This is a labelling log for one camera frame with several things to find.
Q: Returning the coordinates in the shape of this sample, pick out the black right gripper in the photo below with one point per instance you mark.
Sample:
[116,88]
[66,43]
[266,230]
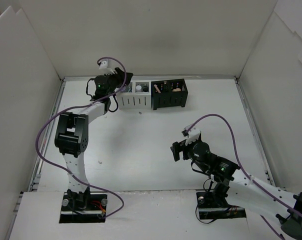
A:
[180,150]

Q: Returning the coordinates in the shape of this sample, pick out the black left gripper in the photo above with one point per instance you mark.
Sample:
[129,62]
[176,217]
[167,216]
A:
[119,78]

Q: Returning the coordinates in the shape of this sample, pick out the clear bottle black cap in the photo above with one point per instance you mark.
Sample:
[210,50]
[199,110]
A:
[145,88]

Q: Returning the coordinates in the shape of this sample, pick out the pink makeup applicator stick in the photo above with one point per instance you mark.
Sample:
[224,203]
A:
[157,89]

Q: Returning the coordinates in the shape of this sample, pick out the black eyeliner pencil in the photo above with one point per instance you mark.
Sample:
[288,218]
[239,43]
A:
[165,86]

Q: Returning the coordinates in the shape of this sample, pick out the beige beauty sponge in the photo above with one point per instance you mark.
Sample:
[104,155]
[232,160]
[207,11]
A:
[177,89]

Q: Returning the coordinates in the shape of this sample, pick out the green white tube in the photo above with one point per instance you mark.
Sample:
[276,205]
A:
[138,88]

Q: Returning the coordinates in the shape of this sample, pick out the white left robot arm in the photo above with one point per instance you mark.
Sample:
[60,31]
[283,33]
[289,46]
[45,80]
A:
[72,134]

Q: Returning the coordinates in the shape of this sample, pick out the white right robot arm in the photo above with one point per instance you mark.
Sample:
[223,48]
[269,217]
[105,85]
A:
[234,189]

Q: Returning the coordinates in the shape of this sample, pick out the white slotted organizer box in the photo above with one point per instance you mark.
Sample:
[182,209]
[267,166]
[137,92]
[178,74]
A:
[135,100]

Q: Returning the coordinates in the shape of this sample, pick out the black slotted organizer box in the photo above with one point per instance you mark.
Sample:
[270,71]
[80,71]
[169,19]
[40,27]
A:
[169,99]

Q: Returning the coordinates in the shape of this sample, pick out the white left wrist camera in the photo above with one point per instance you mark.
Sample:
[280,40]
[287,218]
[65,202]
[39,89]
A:
[104,67]

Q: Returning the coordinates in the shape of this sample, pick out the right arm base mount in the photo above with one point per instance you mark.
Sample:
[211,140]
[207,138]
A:
[210,209]

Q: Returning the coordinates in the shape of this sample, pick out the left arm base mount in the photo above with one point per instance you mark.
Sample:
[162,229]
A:
[92,210]

